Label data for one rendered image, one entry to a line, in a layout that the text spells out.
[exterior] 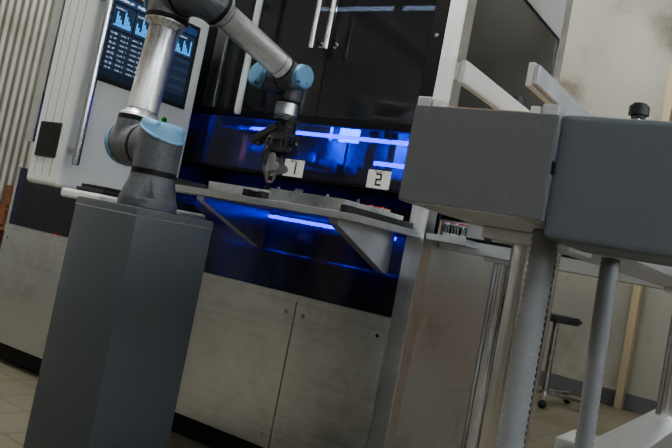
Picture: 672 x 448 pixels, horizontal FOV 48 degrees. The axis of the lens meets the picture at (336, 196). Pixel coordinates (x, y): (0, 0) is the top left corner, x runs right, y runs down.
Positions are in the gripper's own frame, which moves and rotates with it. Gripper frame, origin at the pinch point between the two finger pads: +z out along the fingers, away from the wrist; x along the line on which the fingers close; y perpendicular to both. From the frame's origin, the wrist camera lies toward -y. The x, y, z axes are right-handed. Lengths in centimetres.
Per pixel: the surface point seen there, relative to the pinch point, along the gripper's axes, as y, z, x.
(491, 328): 69, 32, 34
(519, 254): 124, 15, -113
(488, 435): 124, 33, -113
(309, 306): 12.3, 38.1, 19.6
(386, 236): 38.5, 11.2, 14.3
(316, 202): 32.9, 6.5, -18.3
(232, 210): -11.5, 12.2, -0.1
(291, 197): 24.2, 6.3, -18.2
